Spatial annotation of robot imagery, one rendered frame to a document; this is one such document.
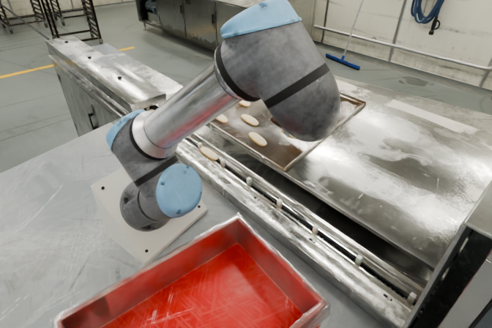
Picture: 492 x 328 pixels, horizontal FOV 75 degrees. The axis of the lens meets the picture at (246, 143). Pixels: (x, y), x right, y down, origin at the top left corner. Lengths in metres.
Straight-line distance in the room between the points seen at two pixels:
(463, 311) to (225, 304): 0.52
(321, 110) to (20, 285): 0.86
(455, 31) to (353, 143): 3.43
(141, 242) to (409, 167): 0.85
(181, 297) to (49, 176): 0.71
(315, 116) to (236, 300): 0.53
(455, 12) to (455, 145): 3.31
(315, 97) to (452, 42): 4.11
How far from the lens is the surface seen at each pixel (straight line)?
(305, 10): 4.67
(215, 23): 4.41
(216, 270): 0.91
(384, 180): 1.11
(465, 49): 4.53
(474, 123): 1.84
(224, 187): 1.07
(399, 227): 1.00
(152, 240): 0.96
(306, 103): 0.48
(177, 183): 0.75
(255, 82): 0.50
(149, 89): 1.63
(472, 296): 0.51
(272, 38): 0.48
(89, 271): 1.00
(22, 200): 1.30
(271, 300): 0.87
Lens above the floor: 1.58
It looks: 34 degrees down
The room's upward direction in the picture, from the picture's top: 1 degrees clockwise
